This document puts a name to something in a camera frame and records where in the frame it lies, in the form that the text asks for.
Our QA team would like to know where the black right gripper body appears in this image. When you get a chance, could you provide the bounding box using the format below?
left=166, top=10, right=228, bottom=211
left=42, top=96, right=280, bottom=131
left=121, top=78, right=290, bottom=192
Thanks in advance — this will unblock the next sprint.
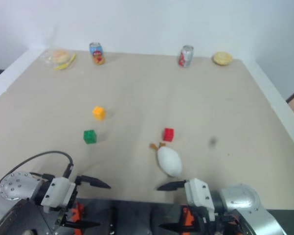
left=180, top=205, right=212, bottom=233

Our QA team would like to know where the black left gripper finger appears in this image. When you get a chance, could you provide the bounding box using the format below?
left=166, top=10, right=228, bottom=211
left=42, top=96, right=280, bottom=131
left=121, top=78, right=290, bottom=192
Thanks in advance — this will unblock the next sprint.
left=63, top=220, right=101, bottom=230
left=75, top=174, right=112, bottom=189

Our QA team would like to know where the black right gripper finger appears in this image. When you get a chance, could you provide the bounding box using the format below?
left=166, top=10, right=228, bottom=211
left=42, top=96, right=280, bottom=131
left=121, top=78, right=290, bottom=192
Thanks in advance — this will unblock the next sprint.
left=158, top=221, right=187, bottom=233
left=157, top=180, right=187, bottom=192

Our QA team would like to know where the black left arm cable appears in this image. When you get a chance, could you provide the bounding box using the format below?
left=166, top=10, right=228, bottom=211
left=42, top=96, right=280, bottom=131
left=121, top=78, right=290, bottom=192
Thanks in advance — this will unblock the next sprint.
left=0, top=150, right=75, bottom=194

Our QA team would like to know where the beige table cover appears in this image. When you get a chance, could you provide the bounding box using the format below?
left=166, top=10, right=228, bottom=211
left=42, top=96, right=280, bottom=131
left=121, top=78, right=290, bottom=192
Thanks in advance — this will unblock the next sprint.
left=0, top=48, right=294, bottom=211

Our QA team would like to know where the yellow block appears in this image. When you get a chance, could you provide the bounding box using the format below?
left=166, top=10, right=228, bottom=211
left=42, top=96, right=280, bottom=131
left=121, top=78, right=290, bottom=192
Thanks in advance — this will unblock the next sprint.
left=91, top=105, right=107, bottom=121

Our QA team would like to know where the red and silver drink can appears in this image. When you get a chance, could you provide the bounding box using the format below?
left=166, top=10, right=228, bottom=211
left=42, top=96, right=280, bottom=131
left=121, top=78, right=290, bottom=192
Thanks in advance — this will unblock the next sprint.
left=178, top=45, right=195, bottom=68

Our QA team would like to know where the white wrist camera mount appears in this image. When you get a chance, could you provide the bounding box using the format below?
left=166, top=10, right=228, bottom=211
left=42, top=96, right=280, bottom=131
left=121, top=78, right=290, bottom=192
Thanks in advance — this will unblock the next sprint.
left=40, top=177, right=77, bottom=213
left=184, top=178, right=216, bottom=222

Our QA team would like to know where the round yellow biscuit bun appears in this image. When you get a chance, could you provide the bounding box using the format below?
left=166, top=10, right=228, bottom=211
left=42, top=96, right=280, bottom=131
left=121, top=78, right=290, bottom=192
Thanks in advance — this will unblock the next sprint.
left=212, top=51, right=233, bottom=66

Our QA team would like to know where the green block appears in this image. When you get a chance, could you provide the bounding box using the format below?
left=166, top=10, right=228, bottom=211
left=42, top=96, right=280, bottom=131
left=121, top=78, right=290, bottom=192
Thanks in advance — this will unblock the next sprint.
left=83, top=129, right=97, bottom=145

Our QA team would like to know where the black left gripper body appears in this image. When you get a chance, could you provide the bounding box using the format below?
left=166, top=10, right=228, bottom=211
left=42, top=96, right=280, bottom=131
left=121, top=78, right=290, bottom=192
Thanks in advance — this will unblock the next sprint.
left=55, top=181, right=86, bottom=230

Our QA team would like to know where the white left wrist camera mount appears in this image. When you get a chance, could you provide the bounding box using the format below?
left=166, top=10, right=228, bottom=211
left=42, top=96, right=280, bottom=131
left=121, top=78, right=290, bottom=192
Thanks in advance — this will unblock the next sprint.
left=40, top=177, right=77, bottom=213

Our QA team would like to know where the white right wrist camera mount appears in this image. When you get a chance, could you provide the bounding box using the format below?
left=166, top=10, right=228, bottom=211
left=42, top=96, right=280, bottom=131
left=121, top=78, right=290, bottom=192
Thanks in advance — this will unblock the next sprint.
left=184, top=178, right=216, bottom=222

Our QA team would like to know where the bread bun in plastic bag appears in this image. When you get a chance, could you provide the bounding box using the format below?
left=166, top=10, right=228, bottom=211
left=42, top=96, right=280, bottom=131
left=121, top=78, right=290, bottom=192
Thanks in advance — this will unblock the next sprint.
left=45, top=48, right=77, bottom=71

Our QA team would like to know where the white plush duck toy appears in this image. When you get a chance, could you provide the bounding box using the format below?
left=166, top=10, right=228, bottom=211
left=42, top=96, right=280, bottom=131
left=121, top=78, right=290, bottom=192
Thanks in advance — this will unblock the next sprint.
left=149, top=142, right=182, bottom=178

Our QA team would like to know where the blue and yellow drink can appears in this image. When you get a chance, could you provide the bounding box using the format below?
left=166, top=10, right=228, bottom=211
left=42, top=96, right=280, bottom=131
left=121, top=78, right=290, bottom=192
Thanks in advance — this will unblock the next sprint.
left=89, top=42, right=106, bottom=66

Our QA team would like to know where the red block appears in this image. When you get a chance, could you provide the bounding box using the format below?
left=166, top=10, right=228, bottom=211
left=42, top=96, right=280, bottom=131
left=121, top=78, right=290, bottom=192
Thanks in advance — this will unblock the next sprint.
left=162, top=127, right=175, bottom=142

